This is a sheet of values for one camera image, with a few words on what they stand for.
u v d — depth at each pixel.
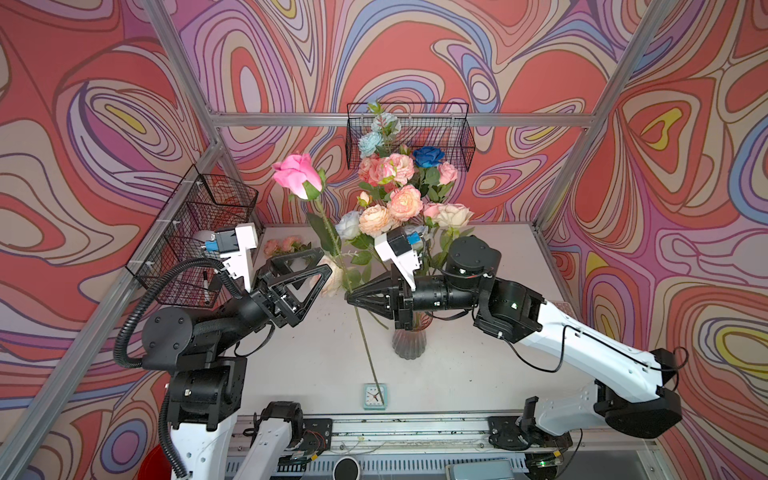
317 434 0.73
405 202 0.62
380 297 0.44
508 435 0.73
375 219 0.59
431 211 0.66
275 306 0.37
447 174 0.69
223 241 0.37
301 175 0.34
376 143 0.72
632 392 0.40
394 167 0.57
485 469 0.67
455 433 0.75
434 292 0.44
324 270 0.38
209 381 0.37
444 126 0.88
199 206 0.75
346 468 0.66
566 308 0.95
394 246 0.41
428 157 0.67
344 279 0.55
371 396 0.78
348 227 0.61
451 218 0.63
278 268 0.46
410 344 0.90
